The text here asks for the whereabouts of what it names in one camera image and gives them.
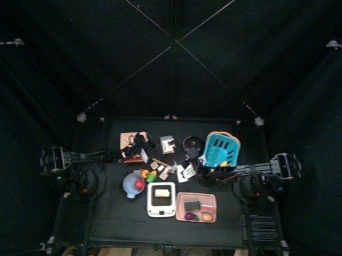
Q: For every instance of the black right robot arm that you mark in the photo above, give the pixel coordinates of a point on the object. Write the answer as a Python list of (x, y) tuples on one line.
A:
[(268, 166)]

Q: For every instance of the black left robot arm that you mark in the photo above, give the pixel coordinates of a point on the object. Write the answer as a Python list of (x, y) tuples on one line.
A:
[(85, 156)]

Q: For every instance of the wooden cutting board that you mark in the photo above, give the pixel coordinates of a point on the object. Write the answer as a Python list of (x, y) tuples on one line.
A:
[(128, 138)]

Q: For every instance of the white toy spatula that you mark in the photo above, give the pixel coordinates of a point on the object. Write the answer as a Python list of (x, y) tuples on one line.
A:
[(186, 172)]

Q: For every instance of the white small box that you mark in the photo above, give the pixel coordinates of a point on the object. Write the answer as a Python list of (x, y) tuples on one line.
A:
[(168, 144)]

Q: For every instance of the small wooden toy block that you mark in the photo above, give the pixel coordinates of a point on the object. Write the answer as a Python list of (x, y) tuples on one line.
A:
[(165, 173), (156, 165)]

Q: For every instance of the teal plastic basket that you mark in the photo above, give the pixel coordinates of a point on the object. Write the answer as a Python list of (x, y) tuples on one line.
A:
[(222, 149)]

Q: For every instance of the black toy frying pan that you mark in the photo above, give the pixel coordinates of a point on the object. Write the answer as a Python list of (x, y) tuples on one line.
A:
[(194, 144)]

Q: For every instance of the pink plastic tray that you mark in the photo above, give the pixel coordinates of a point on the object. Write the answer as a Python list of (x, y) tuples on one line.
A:
[(197, 199)]

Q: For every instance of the orange toy food piece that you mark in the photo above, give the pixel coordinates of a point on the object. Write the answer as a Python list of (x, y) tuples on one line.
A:
[(145, 173)]

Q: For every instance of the green toy food piece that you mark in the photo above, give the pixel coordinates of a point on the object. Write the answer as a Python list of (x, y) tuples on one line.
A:
[(152, 177)]

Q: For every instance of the dark green toy sponge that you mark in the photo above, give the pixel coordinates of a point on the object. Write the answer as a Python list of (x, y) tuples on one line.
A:
[(193, 205)]

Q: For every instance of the pink red toy block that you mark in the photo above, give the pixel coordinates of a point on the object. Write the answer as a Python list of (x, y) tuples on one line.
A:
[(208, 208)]

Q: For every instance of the beige toy bread slice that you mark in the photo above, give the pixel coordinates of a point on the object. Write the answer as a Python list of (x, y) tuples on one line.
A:
[(162, 192)]

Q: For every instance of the red toy fruit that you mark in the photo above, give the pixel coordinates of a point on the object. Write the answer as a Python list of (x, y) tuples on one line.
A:
[(140, 184)]

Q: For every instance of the blue-grey toy colander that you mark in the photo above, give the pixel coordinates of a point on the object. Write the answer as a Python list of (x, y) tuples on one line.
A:
[(133, 185)]

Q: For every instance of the orange toy fruit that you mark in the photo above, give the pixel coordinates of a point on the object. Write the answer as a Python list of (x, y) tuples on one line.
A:
[(208, 217)]

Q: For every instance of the purple toy eggplant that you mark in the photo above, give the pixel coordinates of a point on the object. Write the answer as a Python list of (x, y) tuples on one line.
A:
[(192, 216)]

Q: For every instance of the white text label sticker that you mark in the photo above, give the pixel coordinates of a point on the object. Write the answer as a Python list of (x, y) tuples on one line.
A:
[(262, 226)]

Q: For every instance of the grey frame corner bracket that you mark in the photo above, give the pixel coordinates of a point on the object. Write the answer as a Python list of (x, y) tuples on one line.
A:
[(333, 44), (82, 117), (17, 42), (260, 121)]

